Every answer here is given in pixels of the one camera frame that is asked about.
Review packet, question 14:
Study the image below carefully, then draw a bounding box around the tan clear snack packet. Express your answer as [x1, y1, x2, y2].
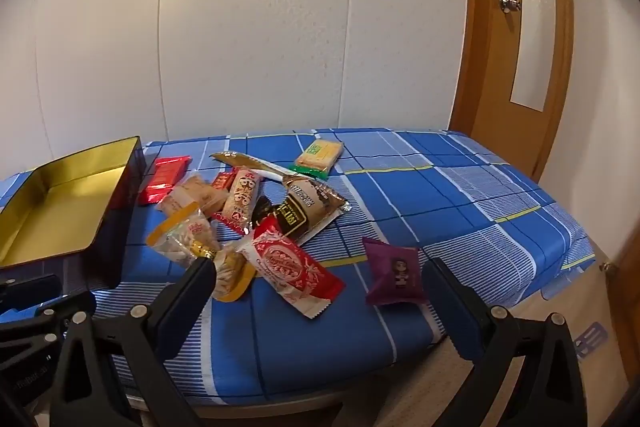
[159, 174, 228, 218]

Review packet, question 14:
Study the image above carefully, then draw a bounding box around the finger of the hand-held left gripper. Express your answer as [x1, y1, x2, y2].
[0, 291, 97, 358]
[0, 274, 63, 310]

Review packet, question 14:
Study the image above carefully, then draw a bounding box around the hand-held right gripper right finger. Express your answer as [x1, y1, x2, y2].
[421, 257, 601, 427]

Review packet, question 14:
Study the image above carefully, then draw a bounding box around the clear orange-edged peanut packet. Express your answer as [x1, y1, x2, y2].
[146, 202, 221, 265]
[210, 242, 257, 303]

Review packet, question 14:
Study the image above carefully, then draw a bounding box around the brown coffee packet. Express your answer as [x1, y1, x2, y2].
[272, 174, 351, 244]

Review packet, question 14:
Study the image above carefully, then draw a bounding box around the dark small snack packet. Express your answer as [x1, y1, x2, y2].
[250, 197, 281, 233]

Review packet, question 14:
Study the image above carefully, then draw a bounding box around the red and white snack packet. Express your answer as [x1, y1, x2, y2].
[235, 214, 346, 319]

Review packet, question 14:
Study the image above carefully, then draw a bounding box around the wooden cabinet door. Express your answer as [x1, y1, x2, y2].
[597, 217, 640, 388]

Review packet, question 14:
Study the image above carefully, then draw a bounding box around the blue plaid cloth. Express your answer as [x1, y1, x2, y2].
[0, 128, 596, 408]

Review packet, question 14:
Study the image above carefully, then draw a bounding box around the green-edged cracker packet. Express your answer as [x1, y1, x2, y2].
[292, 138, 345, 180]

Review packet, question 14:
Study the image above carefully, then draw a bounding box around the dark tin box gold inside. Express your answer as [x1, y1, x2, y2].
[0, 136, 147, 290]

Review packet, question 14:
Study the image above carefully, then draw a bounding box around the puffed rice bar packet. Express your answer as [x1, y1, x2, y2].
[212, 167, 263, 235]

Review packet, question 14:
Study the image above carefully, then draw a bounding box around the purple snack packet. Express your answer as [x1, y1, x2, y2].
[362, 237, 430, 306]

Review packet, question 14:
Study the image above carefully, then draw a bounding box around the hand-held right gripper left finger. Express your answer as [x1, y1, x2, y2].
[50, 257, 218, 427]

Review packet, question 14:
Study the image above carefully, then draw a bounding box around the gold and white sachet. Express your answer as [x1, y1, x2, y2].
[209, 152, 301, 182]

